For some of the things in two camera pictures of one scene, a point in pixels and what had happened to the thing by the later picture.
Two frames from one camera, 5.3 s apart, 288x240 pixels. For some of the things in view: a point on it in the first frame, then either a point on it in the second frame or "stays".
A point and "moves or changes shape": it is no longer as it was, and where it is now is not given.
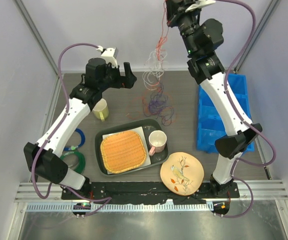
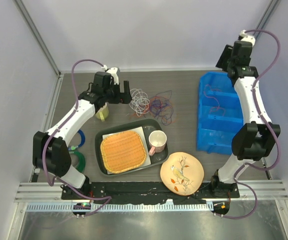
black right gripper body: (180, 16) -> (223, 60)
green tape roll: (82, 163) stays
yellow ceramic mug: (100, 110) stays
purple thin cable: (158, 107) stays
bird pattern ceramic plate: (182, 173) stays
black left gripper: (126, 81) -> (121, 97)
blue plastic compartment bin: (211, 126) stays
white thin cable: (152, 75) moves or changes shape
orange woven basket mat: (122, 151) stays
